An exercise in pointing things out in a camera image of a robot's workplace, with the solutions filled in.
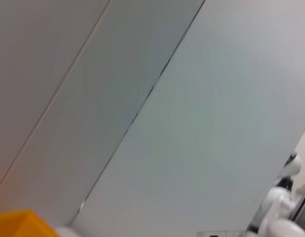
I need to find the white humanoid robot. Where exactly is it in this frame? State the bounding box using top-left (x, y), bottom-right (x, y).
top-left (251, 153), bottom-right (305, 237)

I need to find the yellow plastic bin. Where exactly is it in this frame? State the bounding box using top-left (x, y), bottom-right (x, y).
top-left (0, 209), bottom-right (59, 237)

